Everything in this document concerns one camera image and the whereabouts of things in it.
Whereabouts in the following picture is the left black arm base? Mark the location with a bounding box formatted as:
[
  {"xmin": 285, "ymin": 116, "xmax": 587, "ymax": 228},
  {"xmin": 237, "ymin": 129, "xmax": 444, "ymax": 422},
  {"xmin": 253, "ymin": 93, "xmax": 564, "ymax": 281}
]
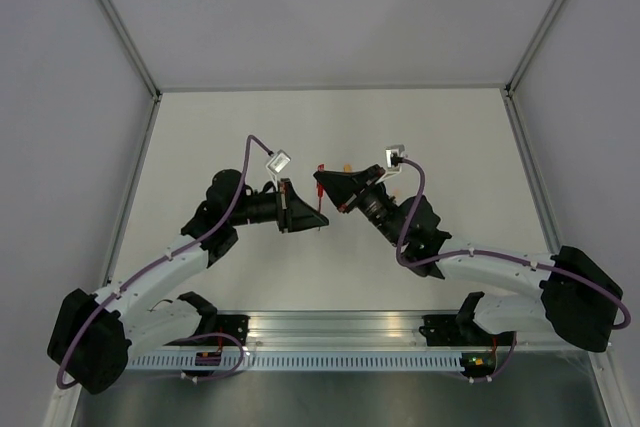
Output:
[{"xmin": 173, "ymin": 292, "xmax": 250, "ymax": 349}]

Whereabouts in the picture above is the left aluminium frame post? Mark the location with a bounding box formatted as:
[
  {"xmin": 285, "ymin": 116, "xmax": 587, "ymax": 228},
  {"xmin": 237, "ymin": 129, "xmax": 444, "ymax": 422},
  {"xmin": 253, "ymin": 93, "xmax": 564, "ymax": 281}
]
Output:
[{"xmin": 64, "ymin": 0, "xmax": 162, "ymax": 101}]

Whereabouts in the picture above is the red thin pen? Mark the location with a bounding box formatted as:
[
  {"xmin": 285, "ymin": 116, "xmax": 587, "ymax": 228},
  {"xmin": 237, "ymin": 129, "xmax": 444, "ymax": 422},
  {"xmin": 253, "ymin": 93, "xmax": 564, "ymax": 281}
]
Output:
[{"xmin": 316, "ymin": 182, "xmax": 324, "ymax": 212}]

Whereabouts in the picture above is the right aluminium frame post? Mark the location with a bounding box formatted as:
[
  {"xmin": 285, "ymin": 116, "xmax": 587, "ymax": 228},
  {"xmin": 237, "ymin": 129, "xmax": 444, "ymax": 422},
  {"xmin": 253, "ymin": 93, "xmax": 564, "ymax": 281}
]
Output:
[{"xmin": 503, "ymin": 0, "xmax": 599, "ymax": 98}]

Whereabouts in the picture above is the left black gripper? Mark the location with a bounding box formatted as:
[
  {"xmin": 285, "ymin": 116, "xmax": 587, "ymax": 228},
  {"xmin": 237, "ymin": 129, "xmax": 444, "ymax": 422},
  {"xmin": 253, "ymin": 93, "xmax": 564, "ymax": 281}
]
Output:
[{"xmin": 228, "ymin": 176, "xmax": 327, "ymax": 231}]

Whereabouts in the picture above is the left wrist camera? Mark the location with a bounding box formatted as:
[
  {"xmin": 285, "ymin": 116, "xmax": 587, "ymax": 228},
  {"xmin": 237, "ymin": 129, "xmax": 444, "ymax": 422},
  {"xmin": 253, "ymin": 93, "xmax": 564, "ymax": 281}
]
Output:
[{"xmin": 265, "ymin": 150, "xmax": 291, "ymax": 183}]

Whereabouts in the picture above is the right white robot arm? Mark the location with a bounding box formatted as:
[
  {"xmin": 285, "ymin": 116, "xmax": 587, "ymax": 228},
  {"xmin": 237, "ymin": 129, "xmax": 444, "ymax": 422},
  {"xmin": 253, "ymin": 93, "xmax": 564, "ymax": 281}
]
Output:
[{"xmin": 314, "ymin": 165, "xmax": 631, "ymax": 353}]

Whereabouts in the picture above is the aluminium frame post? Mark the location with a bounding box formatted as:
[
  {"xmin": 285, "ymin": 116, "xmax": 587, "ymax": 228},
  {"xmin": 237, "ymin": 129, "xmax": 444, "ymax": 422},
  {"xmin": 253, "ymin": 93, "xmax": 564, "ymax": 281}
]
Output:
[
  {"xmin": 64, "ymin": 0, "xmax": 162, "ymax": 101},
  {"xmin": 503, "ymin": 0, "xmax": 599, "ymax": 98}
]

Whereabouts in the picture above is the white slotted cable duct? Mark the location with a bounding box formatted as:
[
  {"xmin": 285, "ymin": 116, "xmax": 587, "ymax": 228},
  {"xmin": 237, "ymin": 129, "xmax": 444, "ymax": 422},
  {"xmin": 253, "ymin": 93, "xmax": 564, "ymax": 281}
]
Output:
[{"xmin": 129, "ymin": 350, "xmax": 463, "ymax": 372}]

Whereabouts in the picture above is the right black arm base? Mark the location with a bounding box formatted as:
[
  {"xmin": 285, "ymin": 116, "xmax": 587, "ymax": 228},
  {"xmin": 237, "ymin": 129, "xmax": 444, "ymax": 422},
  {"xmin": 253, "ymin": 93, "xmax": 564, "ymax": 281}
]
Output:
[{"xmin": 419, "ymin": 292, "xmax": 515, "ymax": 347}]

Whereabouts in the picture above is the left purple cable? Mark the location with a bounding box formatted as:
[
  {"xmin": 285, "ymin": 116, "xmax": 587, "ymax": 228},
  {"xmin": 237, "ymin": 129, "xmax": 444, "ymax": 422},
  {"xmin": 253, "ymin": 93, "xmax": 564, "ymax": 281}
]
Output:
[{"xmin": 55, "ymin": 135, "xmax": 274, "ymax": 391}]

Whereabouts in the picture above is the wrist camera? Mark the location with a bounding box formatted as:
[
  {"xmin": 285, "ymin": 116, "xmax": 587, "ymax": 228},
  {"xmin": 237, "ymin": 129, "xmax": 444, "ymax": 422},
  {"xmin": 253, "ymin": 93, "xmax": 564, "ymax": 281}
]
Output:
[
  {"xmin": 265, "ymin": 150, "xmax": 291, "ymax": 183},
  {"xmin": 377, "ymin": 144, "xmax": 405, "ymax": 184}
]

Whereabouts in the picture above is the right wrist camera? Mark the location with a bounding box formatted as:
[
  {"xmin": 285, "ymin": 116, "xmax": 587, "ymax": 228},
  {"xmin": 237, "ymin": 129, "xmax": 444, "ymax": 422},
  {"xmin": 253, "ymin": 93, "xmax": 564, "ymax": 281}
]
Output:
[{"xmin": 377, "ymin": 144, "xmax": 405, "ymax": 184}]

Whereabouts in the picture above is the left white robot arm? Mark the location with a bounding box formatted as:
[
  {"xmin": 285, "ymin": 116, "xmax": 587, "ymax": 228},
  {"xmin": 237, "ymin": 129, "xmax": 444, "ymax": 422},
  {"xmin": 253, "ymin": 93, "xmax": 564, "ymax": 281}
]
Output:
[{"xmin": 47, "ymin": 169, "xmax": 329, "ymax": 394}]

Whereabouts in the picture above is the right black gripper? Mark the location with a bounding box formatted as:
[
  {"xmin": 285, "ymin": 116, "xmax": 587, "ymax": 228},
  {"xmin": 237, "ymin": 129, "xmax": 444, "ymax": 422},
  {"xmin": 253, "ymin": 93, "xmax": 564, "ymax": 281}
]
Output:
[{"xmin": 313, "ymin": 166, "xmax": 403, "ymax": 250}]

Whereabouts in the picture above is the aluminium mounting rail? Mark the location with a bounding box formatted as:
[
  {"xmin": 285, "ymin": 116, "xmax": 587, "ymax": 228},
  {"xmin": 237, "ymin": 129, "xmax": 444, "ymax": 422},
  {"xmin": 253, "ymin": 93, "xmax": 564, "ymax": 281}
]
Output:
[{"xmin": 124, "ymin": 310, "xmax": 614, "ymax": 351}]

